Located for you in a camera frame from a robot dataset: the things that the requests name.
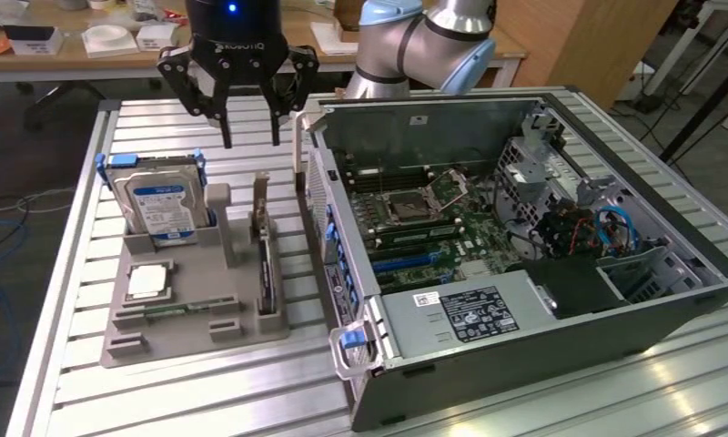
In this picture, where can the white table frame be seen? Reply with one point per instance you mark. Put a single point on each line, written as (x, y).
(705, 41)

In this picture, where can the white paper stack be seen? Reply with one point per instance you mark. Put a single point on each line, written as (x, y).
(331, 38)

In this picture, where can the black RAM slot bank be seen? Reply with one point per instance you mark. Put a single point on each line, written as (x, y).
(412, 227)
(388, 177)

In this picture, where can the blue expansion slot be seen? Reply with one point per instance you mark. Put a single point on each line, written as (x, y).
(403, 263)

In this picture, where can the wooden cabinet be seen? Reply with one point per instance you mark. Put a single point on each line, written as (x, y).
(595, 45)

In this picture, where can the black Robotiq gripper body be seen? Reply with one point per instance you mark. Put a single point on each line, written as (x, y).
(236, 36)

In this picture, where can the grey plastic parts rack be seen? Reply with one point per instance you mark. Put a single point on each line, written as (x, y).
(188, 332)

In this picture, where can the small white cardboard box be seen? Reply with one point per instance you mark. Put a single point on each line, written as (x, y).
(156, 38)

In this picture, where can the black chair base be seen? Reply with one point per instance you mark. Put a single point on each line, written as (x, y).
(55, 100)

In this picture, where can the white box with black lid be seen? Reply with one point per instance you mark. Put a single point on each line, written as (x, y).
(33, 41)

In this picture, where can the grey power supply with label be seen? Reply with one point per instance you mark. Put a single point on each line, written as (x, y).
(462, 318)

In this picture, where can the green RAM stick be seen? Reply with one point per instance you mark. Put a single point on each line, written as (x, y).
(176, 308)

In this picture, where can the grey metal disk bay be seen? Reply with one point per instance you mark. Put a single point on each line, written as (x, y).
(643, 268)

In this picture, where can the hard disk in blue caddy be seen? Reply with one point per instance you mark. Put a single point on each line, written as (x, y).
(158, 205)

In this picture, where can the CPU socket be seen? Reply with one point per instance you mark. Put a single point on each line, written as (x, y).
(411, 207)

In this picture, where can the metal socket cover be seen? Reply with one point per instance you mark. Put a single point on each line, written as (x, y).
(448, 186)

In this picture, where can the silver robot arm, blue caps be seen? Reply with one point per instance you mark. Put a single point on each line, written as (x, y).
(388, 50)

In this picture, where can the wooden desk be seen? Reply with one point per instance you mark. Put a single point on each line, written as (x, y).
(97, 64)

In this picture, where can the RAM stick with white label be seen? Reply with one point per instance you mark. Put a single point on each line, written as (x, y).
(415, 233)

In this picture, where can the silver CPU chip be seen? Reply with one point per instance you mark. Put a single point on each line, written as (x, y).
(147, 282)

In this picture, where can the graphics card with metal bracket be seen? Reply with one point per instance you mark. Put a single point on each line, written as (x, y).
(268, 264)

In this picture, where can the perforated metal drive cage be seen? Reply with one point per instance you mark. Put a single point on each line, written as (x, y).
(528, 196)

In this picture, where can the black open PC case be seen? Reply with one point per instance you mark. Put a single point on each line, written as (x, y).
(522, 364)

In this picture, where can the black stand pole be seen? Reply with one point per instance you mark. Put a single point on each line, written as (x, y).
(713, 100)

